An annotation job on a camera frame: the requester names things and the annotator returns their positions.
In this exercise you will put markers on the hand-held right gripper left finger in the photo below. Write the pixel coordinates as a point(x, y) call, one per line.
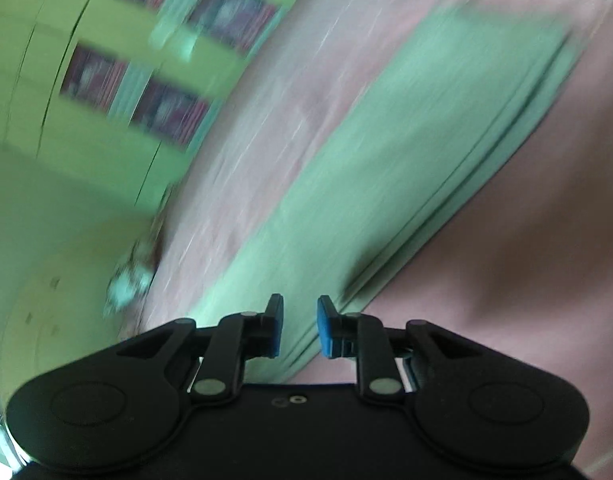
point(275, 325)

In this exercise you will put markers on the grey-green pants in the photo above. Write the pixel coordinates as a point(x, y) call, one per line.
point(386, 160)

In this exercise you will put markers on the bed with pink checked sheet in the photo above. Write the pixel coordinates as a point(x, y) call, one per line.
point(511, 285)

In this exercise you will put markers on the cream headboard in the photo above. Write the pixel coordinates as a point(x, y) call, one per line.
point(46, 320)

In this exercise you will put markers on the glossy cream wardrobe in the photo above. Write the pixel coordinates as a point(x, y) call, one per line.
point(36, 60)

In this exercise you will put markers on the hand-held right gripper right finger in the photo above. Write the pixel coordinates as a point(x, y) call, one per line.
point(326, 327)

